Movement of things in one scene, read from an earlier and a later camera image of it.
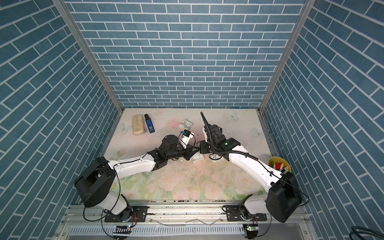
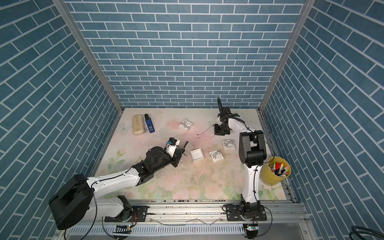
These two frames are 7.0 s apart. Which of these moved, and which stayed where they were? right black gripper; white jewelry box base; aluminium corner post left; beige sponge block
Moved: right black gripper
Stayed: beige sponge block; aluminium corner post left; white jewelry box base
